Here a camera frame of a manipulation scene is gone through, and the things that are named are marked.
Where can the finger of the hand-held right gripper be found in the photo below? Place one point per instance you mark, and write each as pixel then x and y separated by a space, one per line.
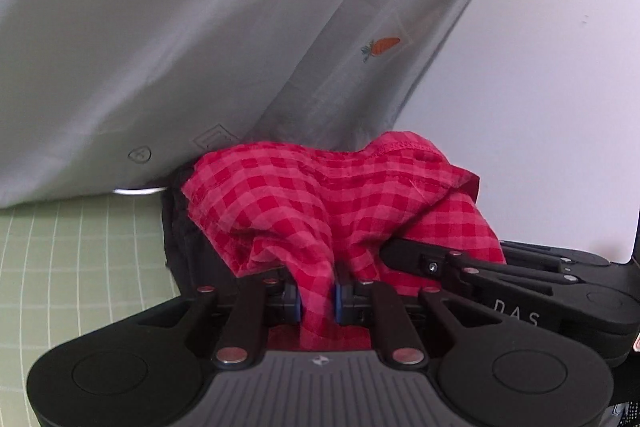
pixel 430 263
pixel 555 256

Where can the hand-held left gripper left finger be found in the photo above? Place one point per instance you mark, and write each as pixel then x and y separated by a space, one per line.
pixel 295 307

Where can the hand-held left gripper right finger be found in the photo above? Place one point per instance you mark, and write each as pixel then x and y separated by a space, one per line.
pixel 338 304

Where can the red checked garment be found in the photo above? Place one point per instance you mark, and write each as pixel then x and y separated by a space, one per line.
pixel 300 202

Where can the black garment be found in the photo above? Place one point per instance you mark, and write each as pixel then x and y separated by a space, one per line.
pixel 185 247

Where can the grey quilt with carrot print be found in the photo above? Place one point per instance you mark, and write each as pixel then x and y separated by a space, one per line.
pixel 200 32

